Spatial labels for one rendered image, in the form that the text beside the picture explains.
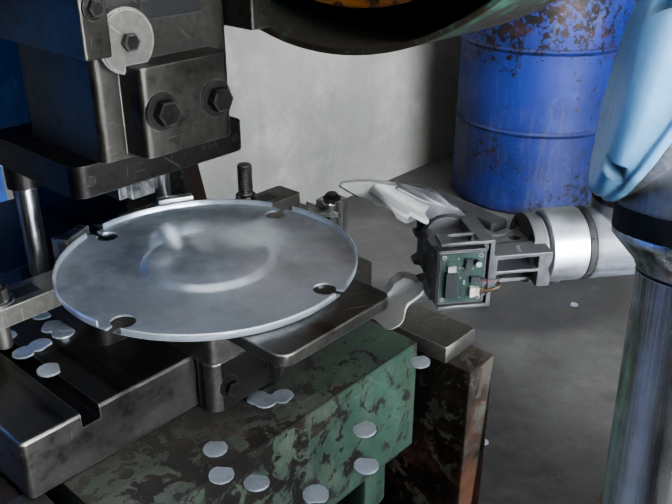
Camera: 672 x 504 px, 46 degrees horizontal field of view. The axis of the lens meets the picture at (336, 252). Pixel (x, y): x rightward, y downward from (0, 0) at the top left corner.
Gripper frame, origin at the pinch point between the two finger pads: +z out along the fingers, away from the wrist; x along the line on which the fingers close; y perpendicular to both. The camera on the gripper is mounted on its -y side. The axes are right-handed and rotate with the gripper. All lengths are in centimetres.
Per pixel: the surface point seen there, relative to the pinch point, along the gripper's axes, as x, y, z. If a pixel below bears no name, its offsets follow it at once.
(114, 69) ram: -19.3, 1.2, 19.1
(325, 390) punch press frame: 13.6, 4.2, 1.8
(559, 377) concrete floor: 78, -79, -69
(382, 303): 0.3, 10.3, -2.4
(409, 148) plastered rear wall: 68, -226, -69
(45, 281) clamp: 2.6, -3.6, 28.8
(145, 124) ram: -14.6, 1.8, 17.0
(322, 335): 0.1, 15.0, 3.7
